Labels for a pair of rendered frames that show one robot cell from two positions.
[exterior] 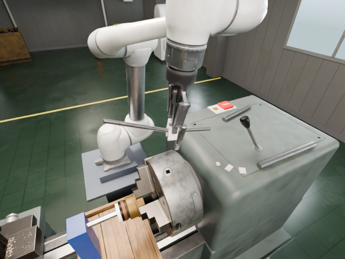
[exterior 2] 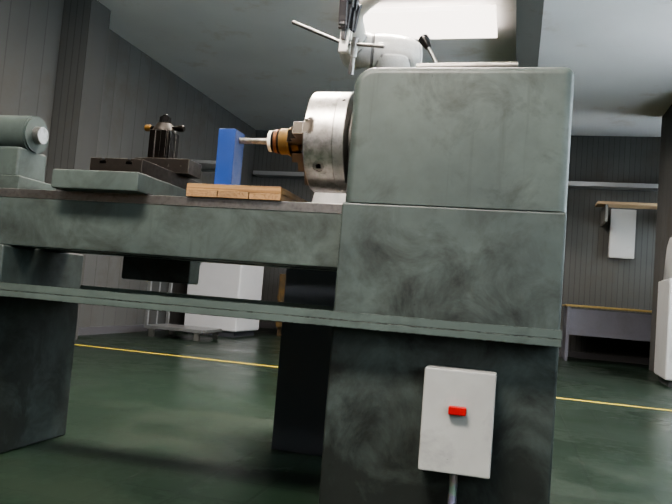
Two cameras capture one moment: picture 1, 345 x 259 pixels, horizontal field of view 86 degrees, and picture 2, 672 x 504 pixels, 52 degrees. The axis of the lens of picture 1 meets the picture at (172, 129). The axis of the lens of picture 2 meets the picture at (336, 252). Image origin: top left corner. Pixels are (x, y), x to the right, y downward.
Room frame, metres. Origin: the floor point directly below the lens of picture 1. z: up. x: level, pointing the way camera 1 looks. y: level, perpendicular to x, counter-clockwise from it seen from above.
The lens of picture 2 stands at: (-1.14, -1.39, 0.61)
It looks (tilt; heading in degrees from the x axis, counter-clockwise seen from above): 4 degrees up; 40
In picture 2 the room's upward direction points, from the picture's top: 5 degrees clockwise
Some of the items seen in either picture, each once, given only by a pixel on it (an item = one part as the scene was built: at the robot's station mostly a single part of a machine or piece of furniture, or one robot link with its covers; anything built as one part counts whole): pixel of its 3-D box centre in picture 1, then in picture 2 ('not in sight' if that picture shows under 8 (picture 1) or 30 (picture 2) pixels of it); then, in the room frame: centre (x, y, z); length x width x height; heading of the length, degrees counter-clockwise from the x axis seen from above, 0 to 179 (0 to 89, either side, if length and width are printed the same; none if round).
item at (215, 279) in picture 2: not in sight; (227, 271); (4.52, 5.15, 0.78); 0.79 x 0.68 x 1.56; 25
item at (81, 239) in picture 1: (84, 240); (229, 165); (0.31, 0.33, 1.00); 0.08 x 0.06 x 0.23; 26
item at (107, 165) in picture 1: (111, 156); not in sight; (0.91, 0.42, 0.83); 0.22 x 0.18 x 0.06; 115
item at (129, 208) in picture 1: (132, 206); (287, 141); (0.39, 0.16, 1.08); 0.09 x 0.09 x 0.09; 26
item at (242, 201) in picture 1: (237, 160); (461, 154); (0.66, -0.33, 1.06); 0.59 x 0.48 x 0.39; 116
